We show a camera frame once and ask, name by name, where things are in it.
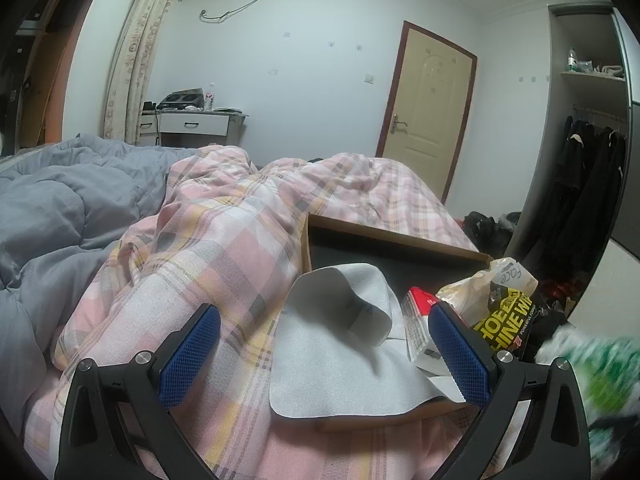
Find black yellow wipes pack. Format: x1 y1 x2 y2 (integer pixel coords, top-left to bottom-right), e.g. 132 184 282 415
473 283 544 360

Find green white plastic bag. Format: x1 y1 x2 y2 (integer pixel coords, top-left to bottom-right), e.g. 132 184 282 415
535 324 639 478

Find red white tissue pack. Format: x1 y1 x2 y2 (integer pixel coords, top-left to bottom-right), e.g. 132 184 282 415
400 286 450 376

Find clear snack bag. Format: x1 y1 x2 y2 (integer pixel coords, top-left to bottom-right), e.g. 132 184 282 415
436 257 538 325

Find dark clothes pile on floor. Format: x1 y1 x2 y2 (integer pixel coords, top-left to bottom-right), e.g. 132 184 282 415
462 211 521 259

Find white grey cloth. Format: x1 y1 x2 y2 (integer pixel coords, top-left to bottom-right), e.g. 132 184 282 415
269 263 463 419

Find wardrobe with sliding door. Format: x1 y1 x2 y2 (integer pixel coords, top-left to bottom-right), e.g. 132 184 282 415
508 2 636 299

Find grey duvet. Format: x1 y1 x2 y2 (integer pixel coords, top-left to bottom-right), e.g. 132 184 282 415
1 134 195 434

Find black hanging clothes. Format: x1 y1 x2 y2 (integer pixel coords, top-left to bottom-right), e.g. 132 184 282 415
544 116 627 275

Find pink plaid quilt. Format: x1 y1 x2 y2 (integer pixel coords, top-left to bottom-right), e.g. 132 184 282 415
24 146 471 479

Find beige door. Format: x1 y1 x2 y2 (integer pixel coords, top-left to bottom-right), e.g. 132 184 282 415
376 21 477 202

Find white bedside desk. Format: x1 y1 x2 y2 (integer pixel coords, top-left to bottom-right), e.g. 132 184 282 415
138 110 246 148

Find bottle on wardrobe shelf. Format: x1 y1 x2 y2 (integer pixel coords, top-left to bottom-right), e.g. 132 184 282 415
567 48 578 72

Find black tray on desk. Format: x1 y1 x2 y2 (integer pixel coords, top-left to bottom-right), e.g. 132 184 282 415
156 88 204 110

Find plastic bottle on desk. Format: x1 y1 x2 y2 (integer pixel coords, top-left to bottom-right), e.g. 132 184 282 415
203 82 215 113

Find floral beige curtain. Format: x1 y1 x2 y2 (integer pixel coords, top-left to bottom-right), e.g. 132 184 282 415
102 0 175 144

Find air conditioner cable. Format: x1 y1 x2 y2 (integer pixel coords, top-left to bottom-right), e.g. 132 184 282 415
198 0 274 24

